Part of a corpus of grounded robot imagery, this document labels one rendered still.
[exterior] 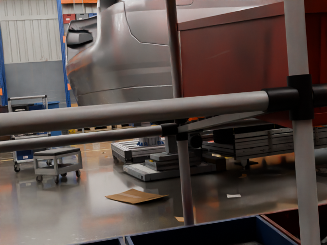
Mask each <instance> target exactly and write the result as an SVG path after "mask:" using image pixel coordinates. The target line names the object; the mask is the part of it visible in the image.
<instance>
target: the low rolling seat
mask: <svg viewBox="0 0 327 245"><path fill-rule="evenodd" d="M77 154H78V163H62V158H63V157H67V156H72V155H77ZM33 158H34V168H35V174H36V175H38V176H37V177H36V181H37V182H41V181H42V180H43V177H42V176H43V175H55V176H54V181H55V183H58V182H59V174H61V176H66V175H67V172H71V171H75V172H76V176H77V177H80V176H81V173H80V170H79V169H82V168H83V166H82V157H81V151H80V148H56V149H51V150H46V151H40V152H35V153H34V156H33ZM37 159H53V160H54V165H50V166H45V167H41V168H38V163H37ZM57 159H59V163H57Z"/></svg>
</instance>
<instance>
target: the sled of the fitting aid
mask: <svg viewBox="0 0 327 245"><path fill-rule="evenodd" d="M199 164H201V161H200V157H197V156H194V157H189V166H196V165H199ZM145 166H146V167H148V168H150V169H153V170H156V171H161V170H165V169H172V168H179V167H180V166H179V159H171V160H163V161H158V160H154V159H147V160H145Z"/></svg>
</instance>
